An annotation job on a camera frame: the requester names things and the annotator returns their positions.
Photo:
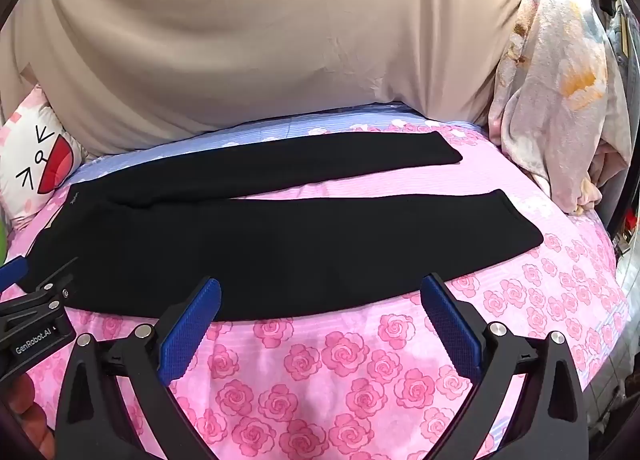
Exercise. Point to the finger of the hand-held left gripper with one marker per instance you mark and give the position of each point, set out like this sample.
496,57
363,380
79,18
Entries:
57,285
12,274

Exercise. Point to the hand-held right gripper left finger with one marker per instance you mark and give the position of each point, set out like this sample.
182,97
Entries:
192,325

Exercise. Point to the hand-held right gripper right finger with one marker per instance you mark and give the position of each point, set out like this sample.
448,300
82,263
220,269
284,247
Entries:
450,325

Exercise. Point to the black pants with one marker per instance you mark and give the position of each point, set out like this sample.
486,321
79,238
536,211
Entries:
250,240

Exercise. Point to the person's left hand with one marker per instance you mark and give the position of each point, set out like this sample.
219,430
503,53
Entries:
27,415

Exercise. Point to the green plush pillow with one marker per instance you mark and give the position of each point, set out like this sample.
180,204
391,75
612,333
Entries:
3,245

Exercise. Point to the pink rose bedsheet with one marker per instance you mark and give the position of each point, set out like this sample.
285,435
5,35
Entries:
350,370

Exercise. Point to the white cat face pillow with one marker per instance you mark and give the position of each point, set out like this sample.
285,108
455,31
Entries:
37,160

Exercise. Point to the pale floral fleece blanket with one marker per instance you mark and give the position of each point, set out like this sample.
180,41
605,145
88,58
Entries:
555,90

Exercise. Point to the beige blanket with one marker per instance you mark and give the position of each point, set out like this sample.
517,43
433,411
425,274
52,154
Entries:
250,40

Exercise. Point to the grey hanging garment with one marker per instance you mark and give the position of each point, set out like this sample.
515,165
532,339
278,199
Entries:
624,40

